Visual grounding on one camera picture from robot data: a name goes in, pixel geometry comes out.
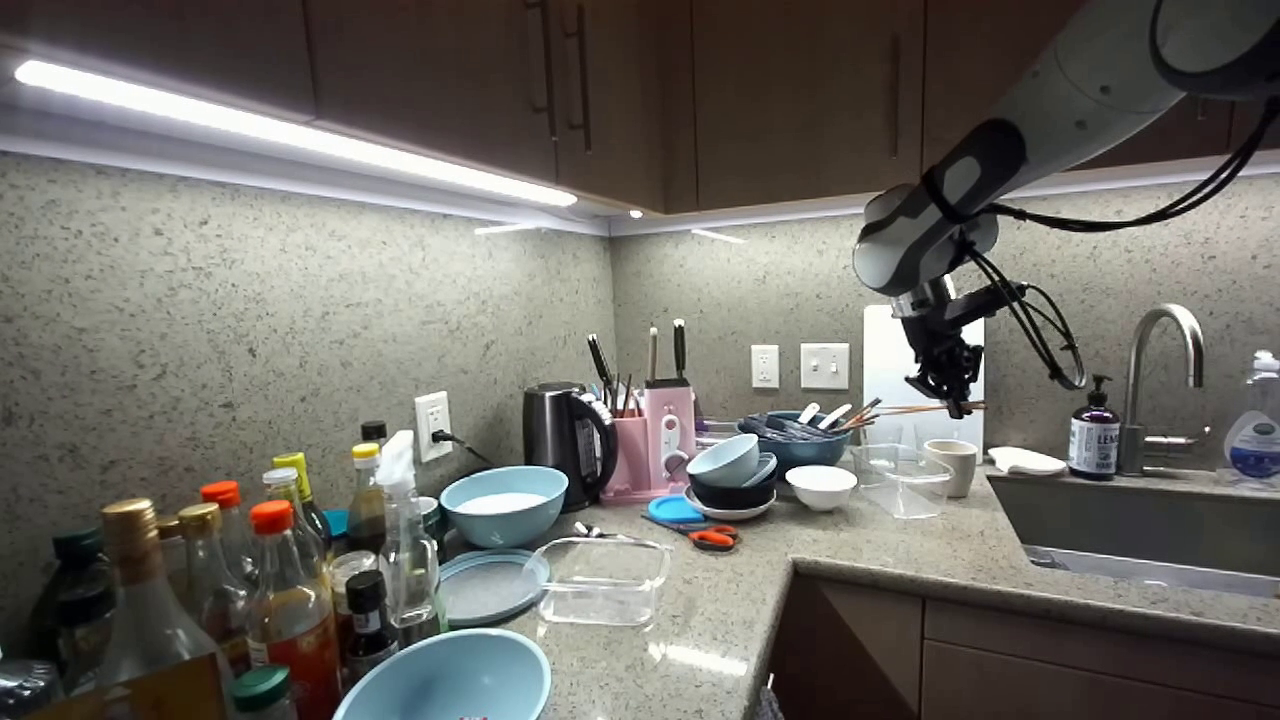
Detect blue mixing bowl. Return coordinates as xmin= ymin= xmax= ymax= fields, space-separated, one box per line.
xmin=442 ymin=465 xmax=570 ymax=547

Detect white wall outlet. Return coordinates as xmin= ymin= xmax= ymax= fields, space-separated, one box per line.
xmin=416 ymin=390 xmax=451 ymax=465

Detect under-cabinet light strip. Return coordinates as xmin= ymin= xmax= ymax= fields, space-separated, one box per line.
xmin=11 ymin=56 xmax=585 ymax=214

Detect small white bowl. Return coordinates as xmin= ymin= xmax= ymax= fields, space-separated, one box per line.
xmin=784 ymin=465 xmax=856 ymax=510

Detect white light switch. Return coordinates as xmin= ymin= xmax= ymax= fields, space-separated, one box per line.
xmin=800 ymin=344 xmax=849 ymax=390

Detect white sponge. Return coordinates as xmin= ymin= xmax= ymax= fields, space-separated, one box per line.
xmin=990 ymin=442 xmax=1068 ymax=474

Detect black electric kettle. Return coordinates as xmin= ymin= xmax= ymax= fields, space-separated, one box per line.
xmin=523 ymin=384 xmax=616 ymax=509

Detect blue silicone mat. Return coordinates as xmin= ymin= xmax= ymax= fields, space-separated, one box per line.
xmin=644 ymin=490 xmax=705 ymax=528

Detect red cap sauce bottle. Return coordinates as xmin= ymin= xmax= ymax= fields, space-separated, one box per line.
xmin=249 ymin=500 xmax=339 ymax=720

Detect blue dish soap bottle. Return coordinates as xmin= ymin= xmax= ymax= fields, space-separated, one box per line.
xmin=1225 ymin=349 xmax=1280 ymax=480

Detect clear square glass bowl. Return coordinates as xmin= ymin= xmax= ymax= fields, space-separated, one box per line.
xmin=536 ymin=535 xmax=670 ymax=629

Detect dark blue utensil bowl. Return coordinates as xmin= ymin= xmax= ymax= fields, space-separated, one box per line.
xmin=741 ymin=409 xmax=849 ymax=469

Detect orange red scissors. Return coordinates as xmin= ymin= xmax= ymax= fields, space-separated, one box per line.
xmin=689 ymin=522 xmax=741 ymax=551

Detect clear spray bottle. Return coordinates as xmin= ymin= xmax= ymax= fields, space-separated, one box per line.
xmin=372 ymin=430 xmax=442 ymax=639

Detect white mug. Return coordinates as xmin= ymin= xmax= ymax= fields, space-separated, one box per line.
xmin=926 ymin=441 xmax=981 ymax=500

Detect gold cap sauce bottle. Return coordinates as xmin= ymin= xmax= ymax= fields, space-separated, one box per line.
xmin=91 ymin=494 xmax=229 ymax=720

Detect light blue front bowl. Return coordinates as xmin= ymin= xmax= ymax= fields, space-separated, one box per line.
xmin=332 ymin=629 xmax=551 ymax=720

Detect light blue plate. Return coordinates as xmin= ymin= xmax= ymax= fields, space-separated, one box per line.
xmin=442 ymin=551 xmax=549 ymax=629

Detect orange cap bottle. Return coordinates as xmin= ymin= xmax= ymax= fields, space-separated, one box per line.
xmin=192 ymin=480 xmax=253 ymax=668

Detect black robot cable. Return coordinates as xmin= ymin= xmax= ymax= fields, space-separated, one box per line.
xmin=958 ymin=91 xmax=1280 ymax=394

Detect black soap dispenser bottle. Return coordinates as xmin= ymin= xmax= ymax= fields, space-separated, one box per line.
xmin=1068 ymin=375 xmax=1119 ymax=480

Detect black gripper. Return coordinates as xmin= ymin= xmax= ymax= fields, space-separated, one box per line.
xmin=901 ymin=274 xmax=1024 ymax=421

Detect stacked blue bowls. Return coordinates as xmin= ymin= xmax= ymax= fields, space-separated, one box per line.
xmin=689 ymin=430 xmax=777 ymax=521

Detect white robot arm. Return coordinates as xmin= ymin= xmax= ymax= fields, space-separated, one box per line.
xmin=853 ymin=0 xmax=1280 ymax=417

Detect pink knife block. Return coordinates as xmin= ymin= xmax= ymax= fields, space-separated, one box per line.
xmin=603 ymin=384 xmax=698 ymax=505

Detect steel sink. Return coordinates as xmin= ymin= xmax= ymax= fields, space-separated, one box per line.
xmin=993 ymin=474 xmax=1280 ymax=598

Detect yellow cap bottle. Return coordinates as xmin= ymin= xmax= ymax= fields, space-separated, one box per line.
xmin=347 ymin=442 xmax=386 ymax=551

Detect chrome faucet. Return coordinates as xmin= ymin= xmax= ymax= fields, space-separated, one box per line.
xmin=1119 ymin=303 xmax=1210 ymax=474

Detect dark upper cabinets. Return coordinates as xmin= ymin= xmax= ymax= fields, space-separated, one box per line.
xmin=0 ymin=0 xmax=1280 ymax=214

